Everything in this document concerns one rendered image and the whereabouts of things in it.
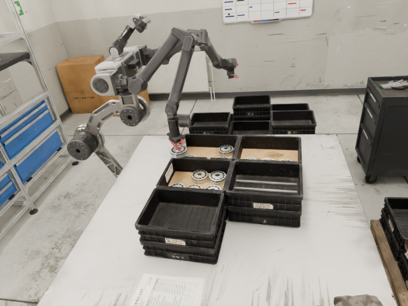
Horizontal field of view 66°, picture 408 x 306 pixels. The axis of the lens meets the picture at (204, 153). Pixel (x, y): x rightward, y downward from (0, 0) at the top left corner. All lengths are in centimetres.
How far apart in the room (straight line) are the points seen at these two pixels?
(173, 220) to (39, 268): 157
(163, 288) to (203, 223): 37
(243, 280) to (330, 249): 47
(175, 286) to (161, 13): 395
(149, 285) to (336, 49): 405
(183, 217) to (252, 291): 51
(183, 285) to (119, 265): 37
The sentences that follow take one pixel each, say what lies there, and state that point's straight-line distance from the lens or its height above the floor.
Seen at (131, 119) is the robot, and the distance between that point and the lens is 217.
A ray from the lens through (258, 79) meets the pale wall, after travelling 493.
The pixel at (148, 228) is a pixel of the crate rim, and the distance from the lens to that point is 158.
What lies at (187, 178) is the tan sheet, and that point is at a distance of 198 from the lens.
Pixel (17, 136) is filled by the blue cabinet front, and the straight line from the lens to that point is 343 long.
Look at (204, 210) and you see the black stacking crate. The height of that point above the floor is 83.
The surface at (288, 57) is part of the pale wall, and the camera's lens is 484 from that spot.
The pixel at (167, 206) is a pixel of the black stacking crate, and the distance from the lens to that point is 181.
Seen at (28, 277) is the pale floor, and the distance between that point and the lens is 302.
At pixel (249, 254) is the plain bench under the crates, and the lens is 170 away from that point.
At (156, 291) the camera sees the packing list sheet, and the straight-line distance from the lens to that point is 163.
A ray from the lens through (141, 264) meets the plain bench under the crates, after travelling 175.
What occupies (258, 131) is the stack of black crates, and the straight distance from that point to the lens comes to 331.
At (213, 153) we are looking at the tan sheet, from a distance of 218.
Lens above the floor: 202
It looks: 33 degrees down
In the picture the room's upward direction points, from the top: 7 degrees counter-clockwise
